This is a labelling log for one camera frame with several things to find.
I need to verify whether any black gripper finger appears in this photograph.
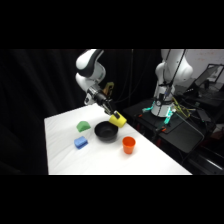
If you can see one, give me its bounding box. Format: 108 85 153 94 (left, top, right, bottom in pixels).
109 105 122 120
103 102 117 116

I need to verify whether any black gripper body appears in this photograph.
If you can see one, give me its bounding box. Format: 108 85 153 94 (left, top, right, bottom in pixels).
93 88 113 109

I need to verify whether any yellow plastic cup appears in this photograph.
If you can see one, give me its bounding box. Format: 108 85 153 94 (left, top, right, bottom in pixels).
108 112 128 129

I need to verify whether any black bowl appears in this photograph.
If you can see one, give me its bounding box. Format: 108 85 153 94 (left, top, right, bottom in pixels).
93 120 120 142

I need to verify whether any orange plastic cup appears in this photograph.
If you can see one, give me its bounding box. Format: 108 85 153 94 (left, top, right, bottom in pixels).
121 136 137 155

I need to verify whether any green sponge block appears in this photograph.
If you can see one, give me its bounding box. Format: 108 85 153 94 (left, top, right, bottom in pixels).
75 120 92 132

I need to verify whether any blue sponge block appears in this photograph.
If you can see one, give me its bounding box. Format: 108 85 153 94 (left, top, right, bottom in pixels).
73 135 89 150

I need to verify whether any black curtain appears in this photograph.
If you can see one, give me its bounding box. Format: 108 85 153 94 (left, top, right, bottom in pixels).
0 49 164 176

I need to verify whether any black robot stand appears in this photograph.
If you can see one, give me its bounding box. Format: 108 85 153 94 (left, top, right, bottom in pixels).
122 97 206 155

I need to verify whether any black laptop screen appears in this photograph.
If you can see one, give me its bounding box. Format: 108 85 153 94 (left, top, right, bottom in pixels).
194 63 224 90

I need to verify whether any black base cable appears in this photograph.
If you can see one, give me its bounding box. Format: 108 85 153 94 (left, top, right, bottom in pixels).
159 49 188 101

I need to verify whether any yellow green cable bundle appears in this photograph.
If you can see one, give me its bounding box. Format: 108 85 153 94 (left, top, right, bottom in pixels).
172 99 192 119

